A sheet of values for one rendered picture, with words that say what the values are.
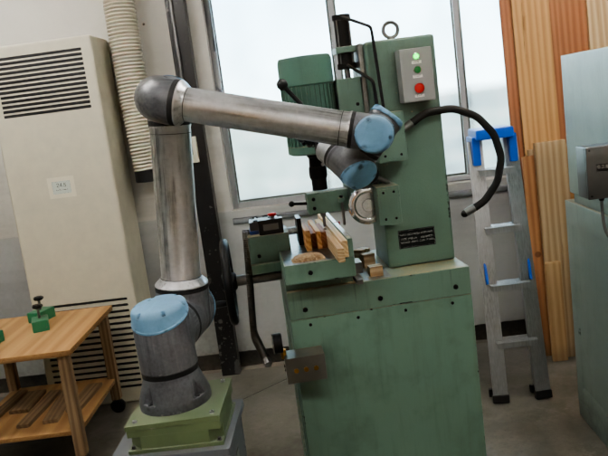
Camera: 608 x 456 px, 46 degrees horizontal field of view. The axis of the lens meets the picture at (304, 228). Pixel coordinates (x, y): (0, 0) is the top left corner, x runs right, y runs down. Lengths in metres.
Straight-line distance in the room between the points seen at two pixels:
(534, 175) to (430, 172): 1.32
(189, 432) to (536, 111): 2.43
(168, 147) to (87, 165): 1.67
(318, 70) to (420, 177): 0.47
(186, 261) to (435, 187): 0.84
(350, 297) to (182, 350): 0.60
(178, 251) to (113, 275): 1.67
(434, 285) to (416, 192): 0.30
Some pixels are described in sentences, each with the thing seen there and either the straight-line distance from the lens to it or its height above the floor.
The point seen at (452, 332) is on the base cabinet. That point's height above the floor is 0.59.
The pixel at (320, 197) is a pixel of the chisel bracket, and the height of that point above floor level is 1.05.
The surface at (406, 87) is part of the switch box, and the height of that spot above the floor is 1.37.
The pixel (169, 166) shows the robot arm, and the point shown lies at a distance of 1.97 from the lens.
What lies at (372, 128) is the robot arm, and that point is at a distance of 1.72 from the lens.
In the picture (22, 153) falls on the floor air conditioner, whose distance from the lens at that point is 3.71.
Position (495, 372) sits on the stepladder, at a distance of 3.25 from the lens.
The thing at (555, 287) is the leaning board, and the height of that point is 0.36.
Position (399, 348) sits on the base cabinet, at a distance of 2.32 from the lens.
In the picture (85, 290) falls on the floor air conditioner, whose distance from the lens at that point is 3.72.
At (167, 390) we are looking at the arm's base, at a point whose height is 0.69.
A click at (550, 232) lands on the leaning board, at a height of 0.62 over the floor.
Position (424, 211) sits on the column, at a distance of 2.35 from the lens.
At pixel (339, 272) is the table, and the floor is 0.86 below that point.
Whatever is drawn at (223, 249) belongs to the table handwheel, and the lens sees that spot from 2.33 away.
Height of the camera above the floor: 1.36
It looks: 10 degrees down
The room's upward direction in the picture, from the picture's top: 7 degrees counter-clockwise
